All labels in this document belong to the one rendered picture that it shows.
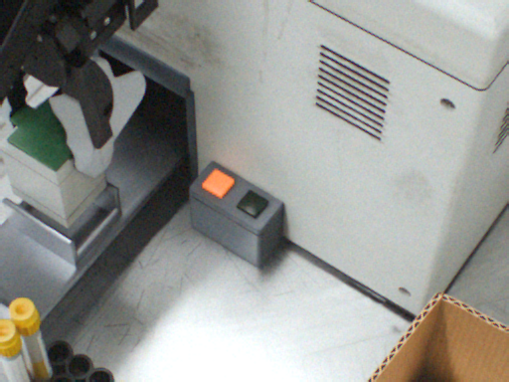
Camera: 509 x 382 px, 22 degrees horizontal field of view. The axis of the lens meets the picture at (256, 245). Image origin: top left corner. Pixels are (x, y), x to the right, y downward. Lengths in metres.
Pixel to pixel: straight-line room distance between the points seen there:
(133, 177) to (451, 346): 0.26
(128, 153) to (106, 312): 0.11
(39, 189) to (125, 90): 0.09
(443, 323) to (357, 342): 0.14
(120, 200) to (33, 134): 0.11
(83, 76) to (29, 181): 0.13
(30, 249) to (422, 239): 0.26
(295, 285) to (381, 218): 0.11
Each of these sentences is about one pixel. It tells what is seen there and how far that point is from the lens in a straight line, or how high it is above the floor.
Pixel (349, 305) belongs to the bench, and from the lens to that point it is 0.88.
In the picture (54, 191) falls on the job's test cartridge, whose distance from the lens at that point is 0.79.
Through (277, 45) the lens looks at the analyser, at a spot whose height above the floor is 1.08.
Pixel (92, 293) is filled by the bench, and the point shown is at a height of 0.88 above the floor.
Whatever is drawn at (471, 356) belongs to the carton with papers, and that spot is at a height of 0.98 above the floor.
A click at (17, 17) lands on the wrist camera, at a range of 0.65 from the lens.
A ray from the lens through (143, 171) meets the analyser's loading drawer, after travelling 0.88.
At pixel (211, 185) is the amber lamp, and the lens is 0.86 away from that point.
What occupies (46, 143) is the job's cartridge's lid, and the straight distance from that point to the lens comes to 0.78.
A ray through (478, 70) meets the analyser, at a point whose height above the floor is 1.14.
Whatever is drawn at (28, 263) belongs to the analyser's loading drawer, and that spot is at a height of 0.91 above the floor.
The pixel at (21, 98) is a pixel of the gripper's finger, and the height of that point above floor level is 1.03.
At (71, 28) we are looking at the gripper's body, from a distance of 0.68.
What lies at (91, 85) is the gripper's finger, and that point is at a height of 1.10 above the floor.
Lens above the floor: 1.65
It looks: 59 degrees down
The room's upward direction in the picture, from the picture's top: 1 degrees clockwise
